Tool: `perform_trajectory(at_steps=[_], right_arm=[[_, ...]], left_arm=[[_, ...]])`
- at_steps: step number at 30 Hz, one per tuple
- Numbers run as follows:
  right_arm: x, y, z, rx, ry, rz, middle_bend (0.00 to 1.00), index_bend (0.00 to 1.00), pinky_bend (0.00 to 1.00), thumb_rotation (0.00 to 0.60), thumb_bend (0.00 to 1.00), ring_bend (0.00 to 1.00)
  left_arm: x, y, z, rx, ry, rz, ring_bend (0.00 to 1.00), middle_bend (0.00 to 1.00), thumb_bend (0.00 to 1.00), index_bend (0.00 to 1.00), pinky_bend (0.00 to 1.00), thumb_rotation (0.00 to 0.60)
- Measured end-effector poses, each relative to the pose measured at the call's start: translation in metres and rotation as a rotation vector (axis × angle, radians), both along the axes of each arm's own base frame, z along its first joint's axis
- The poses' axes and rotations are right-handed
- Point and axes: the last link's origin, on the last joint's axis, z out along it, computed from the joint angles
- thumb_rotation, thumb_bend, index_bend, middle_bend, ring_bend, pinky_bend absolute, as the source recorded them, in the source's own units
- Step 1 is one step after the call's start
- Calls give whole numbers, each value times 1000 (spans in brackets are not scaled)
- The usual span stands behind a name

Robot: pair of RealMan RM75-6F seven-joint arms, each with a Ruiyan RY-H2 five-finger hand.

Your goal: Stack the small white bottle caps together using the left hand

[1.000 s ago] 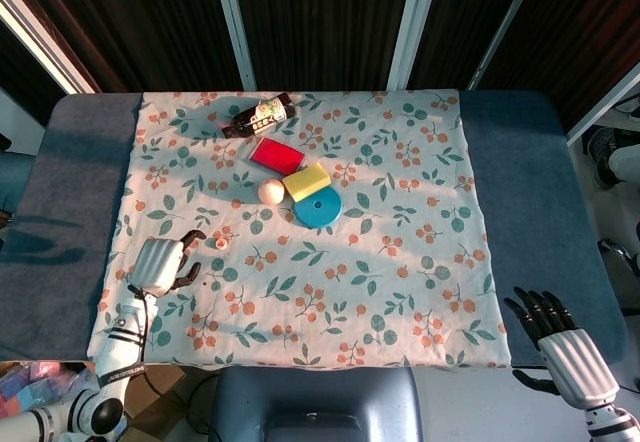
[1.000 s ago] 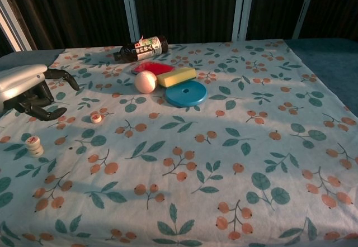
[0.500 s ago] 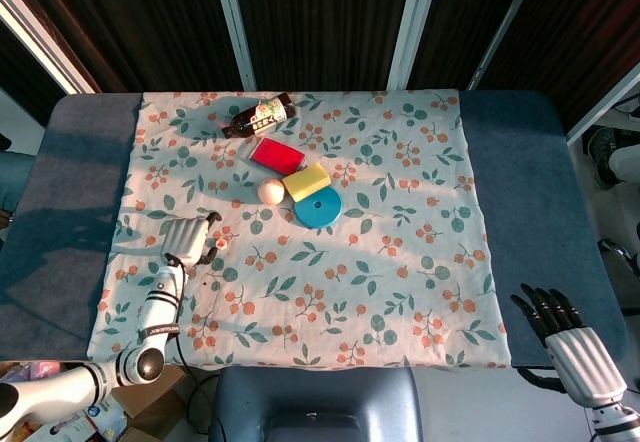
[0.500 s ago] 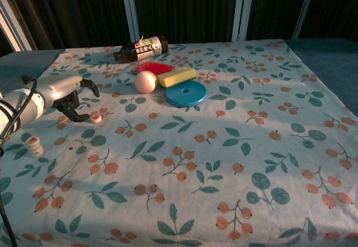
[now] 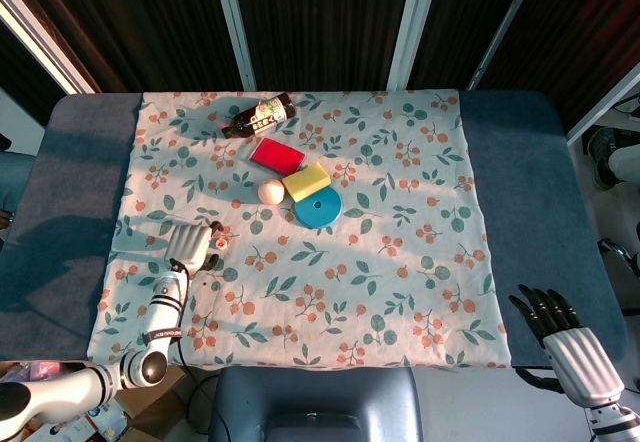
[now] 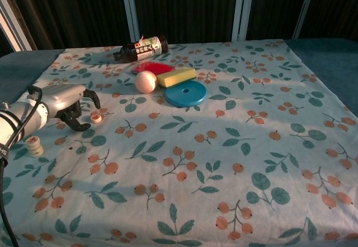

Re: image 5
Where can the red rectangular pad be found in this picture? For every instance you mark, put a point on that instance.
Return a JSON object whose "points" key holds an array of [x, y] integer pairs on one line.
{"points": [[277, 154]]}

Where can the white screen frame post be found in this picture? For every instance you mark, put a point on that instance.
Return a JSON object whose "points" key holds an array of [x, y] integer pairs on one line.
{"points": [[50, 57], [505, 22], [600, 107], [412, 22], [234, 22]]}

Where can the floral cherry print tablecloth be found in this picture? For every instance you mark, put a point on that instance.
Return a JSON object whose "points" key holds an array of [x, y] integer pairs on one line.
{"points": [[350, 262]]}

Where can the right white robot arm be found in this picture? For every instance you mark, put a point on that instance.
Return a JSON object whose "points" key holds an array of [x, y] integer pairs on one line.
{"points": [[612, 422]]}

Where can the colourful toy box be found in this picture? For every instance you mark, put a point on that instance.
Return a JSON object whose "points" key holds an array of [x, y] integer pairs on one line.
{"points": [[25, 371]]}

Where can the white printed carton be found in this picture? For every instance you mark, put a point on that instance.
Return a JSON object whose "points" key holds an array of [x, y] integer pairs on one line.
{"points": [[100, 422]]}

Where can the dark pleated curtain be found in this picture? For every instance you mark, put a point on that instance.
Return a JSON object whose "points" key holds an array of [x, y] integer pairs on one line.
{"points": [[325, 12]]}

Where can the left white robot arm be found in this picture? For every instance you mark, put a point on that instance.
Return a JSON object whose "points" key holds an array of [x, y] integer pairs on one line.
{"points": [[165, 307]]}

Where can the dark sauce bottle with label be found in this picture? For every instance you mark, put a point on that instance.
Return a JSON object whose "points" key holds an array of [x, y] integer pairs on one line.
{"points": [[257, 118]]}

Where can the small orange-white object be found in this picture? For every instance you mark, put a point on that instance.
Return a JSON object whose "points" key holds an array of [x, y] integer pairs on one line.
{"points": [[222, 245]]}

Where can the black floor object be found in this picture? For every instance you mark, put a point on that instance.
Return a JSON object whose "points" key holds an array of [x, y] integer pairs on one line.
{"points": [[620, 253]]}

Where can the blue round disc with hole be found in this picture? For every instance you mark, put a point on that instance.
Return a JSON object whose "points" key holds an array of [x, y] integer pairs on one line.
{"points": [[320, 212]]}

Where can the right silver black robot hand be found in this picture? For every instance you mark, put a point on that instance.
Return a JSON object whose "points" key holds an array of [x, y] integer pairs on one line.
{"points": [[582, 364]]}

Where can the light trouser leg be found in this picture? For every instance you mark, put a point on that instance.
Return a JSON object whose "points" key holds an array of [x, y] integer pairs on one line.
{"points": [[625, 162]]}

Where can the yellow sponge block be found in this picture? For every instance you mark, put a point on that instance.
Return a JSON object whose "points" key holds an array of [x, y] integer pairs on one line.
{"points": [[305, 182]]}

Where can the black shoe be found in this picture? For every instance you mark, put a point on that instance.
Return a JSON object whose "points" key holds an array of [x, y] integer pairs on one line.
{"points": [[602, 157]]}

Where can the white ball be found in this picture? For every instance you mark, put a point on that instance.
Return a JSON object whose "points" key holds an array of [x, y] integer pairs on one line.
{"points": [[271, 192]]}

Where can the brown cardboard box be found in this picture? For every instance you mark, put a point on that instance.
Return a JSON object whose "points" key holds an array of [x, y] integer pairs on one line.
{"points": [[150, 412]]}

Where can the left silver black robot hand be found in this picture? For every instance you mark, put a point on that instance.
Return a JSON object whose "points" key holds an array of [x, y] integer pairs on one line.
{"points": [[187, 244]]}

